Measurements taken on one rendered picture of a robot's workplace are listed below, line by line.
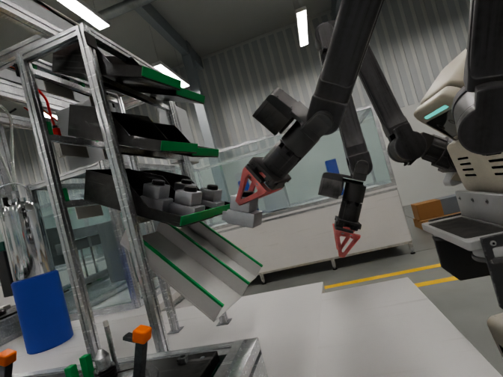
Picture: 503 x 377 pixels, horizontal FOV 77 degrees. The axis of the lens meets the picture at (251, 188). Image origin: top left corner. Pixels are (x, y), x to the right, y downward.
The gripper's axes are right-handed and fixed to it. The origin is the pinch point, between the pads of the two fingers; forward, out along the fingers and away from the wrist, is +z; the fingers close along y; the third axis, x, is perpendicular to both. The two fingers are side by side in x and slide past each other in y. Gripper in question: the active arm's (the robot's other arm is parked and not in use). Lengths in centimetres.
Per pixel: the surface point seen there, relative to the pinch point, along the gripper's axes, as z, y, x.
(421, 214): 17, -529, 103
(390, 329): 0.4, -12.3, 40.2
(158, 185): 12.5, 3.3, -16.3
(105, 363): 20.3, 29.4, 8.8
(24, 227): 80, -10, -58
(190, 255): 23.6, -4.6, -1.8
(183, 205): 10.8, 2.9, -8.6
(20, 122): 82, -39, -124
